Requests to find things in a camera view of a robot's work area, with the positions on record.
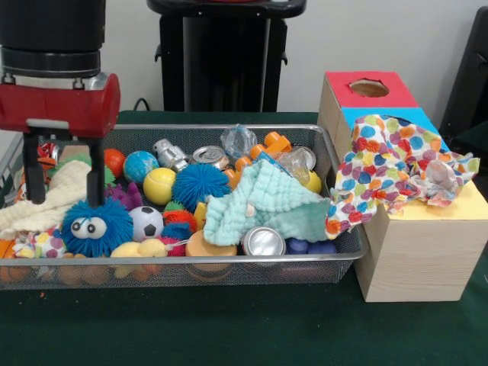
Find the silver drink can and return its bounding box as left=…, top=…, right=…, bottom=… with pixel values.
left=242, top=225, right=287, bottom=256

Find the large polka-dot paper napkin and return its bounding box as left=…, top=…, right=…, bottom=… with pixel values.
left=325, top=114, right=481, bottom=240

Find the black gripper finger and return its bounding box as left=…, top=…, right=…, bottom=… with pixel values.
left=23, top=131, right=47, bottom=204
left=70, top=133, right=106, bottom=209

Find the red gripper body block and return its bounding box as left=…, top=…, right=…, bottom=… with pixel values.
left=0, top=72, right=121, bottom=139

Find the silver mesh bin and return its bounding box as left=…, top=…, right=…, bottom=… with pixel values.
left=0, top=124, right=370, bottom=291

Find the blue spiky ball with eyes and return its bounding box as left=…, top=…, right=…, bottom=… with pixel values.
left=60, top=197, right=134, bottom=258

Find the dark green table cloth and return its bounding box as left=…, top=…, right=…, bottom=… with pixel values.
left=0, top=110, right=488, bottom=366
left=441, top=121, right=488, bottom=180

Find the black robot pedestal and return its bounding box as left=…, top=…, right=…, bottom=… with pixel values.
left=146, top=0, right=308, bottom=113

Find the cream knitted cloth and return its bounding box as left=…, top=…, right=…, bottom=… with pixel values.
left=0, top=159, right=95, bottom=232

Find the wooden box with three holes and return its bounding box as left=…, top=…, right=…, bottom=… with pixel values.
left=316, top=70, right=488, bottom=304

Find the small polka-dot paper napkin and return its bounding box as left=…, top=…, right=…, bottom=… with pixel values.
left=13, top=227, right=68, bottom=259

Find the mint green cloth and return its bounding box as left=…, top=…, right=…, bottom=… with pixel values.
left=203, top=159, right=332, bottom=246

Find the small soccer ball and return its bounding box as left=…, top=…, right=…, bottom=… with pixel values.
left=128, top=206, right=165, bottom=242

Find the silver toy robot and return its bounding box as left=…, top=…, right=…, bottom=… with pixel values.
left=152, top=137, right=190, bottom=171

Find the yellow tennis ball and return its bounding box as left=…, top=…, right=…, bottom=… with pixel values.
left=143, top=167, right=177, bottom=206

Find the blue globe ball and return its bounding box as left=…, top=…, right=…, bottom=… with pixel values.
left=122, top=150, right=159, bottom=183

